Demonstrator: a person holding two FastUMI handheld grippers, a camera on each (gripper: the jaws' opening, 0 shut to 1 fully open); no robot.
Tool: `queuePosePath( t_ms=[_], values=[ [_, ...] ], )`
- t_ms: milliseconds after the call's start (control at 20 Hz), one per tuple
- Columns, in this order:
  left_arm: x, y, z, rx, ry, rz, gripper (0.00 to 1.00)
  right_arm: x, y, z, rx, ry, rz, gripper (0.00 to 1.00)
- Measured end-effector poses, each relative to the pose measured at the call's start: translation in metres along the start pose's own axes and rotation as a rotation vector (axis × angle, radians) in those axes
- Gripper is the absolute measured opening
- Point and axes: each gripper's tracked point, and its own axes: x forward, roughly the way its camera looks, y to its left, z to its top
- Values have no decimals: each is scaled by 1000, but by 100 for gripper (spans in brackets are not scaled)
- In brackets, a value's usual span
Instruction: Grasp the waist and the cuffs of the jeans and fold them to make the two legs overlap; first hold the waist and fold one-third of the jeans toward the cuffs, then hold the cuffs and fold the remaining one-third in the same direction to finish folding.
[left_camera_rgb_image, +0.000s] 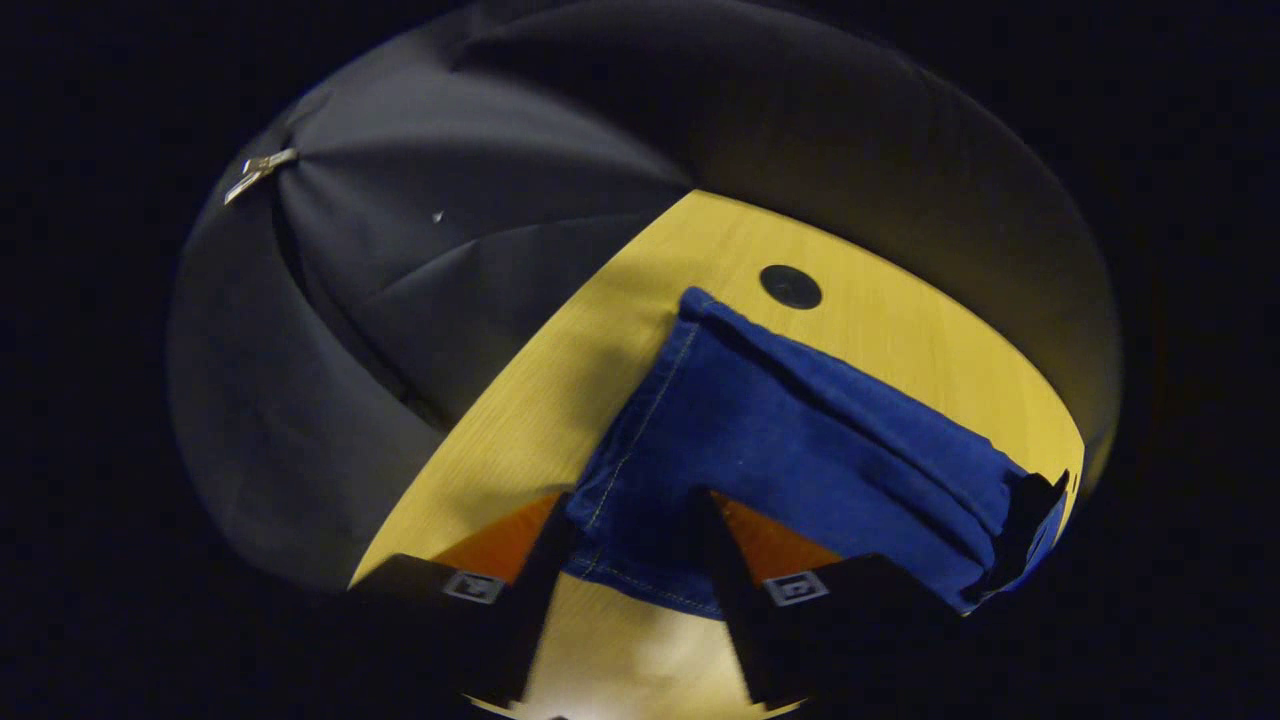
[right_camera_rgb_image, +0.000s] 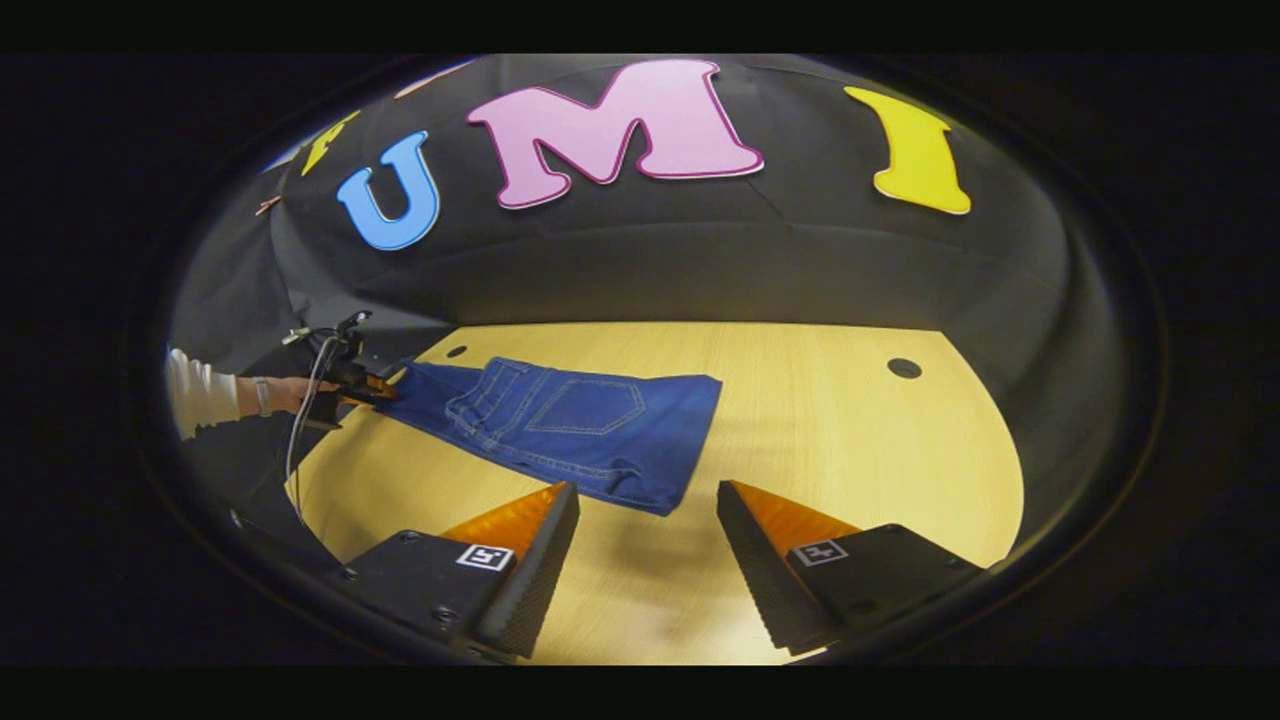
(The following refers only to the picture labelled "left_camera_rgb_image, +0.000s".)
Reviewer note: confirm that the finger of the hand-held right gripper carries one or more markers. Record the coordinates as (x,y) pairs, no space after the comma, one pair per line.
(1025,525)

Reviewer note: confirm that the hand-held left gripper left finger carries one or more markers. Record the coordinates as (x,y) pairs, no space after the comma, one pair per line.
(530,590)

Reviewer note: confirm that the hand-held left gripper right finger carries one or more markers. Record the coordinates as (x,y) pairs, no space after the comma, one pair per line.
(735,600)

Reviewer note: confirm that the blue jeans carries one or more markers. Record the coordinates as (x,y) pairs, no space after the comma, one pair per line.
(800,430)

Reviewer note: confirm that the black table grommet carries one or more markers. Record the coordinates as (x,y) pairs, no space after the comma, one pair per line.
(790,287)

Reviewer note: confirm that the silver backdrop clip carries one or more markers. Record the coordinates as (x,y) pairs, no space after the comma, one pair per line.
(258,172)

